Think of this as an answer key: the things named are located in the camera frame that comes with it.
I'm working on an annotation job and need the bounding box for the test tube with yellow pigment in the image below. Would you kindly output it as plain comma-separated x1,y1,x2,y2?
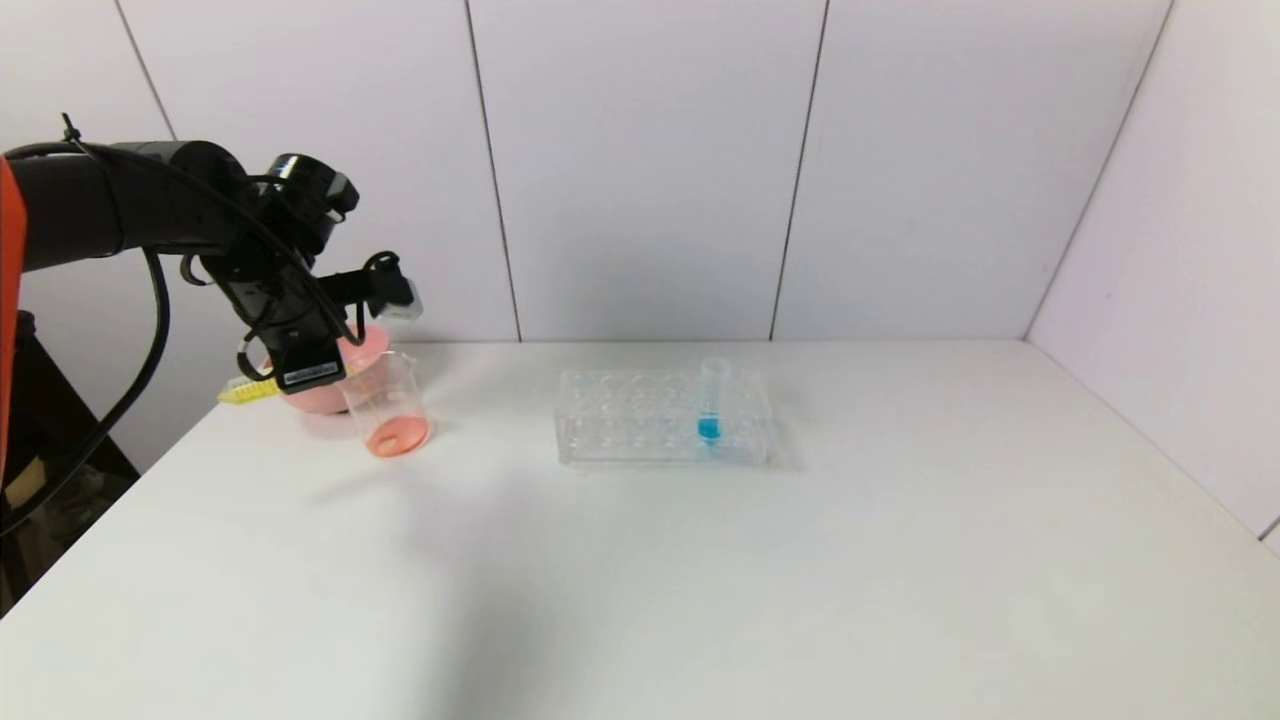
217,376,287,405

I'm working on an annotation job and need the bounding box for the clear acrylic test tube rack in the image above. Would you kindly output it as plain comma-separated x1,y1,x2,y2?
555,368,773,469

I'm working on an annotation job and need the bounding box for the test tube with blue pigment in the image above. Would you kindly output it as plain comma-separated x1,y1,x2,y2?
698,357,727,448

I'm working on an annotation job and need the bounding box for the clear glass beaker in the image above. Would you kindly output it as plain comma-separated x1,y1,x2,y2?
340,350,433,459

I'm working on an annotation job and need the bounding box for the pink plastic bowl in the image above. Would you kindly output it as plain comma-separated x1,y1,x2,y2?
262,324,393,416

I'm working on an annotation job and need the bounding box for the brown cardboard box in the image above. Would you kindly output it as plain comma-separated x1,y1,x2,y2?
4,455,48,507

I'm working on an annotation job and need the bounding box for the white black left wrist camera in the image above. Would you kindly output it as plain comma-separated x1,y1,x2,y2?
368,252,424,323

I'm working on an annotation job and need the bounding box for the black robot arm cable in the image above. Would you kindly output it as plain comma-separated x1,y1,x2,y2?
0,113,401,539

